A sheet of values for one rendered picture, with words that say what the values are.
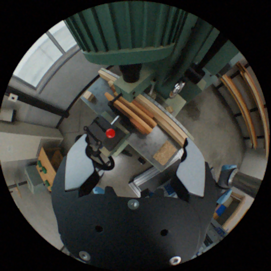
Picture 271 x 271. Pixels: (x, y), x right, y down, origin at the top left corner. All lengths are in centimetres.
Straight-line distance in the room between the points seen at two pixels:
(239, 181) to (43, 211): 323
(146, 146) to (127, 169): 100
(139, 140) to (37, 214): 292
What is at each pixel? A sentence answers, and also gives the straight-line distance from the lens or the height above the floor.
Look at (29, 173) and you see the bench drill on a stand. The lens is 229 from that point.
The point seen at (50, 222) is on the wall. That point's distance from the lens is 293.
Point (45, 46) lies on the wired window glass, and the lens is 146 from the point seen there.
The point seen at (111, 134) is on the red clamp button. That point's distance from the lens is 27.
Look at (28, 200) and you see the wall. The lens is 303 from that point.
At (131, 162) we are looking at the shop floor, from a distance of 133.
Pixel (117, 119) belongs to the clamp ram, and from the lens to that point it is 34.
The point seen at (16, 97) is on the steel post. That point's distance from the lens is 139.
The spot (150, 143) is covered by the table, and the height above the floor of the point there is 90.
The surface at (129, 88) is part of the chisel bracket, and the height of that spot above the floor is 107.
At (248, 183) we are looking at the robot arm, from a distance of 54.
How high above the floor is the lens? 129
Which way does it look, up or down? 86 degrees down
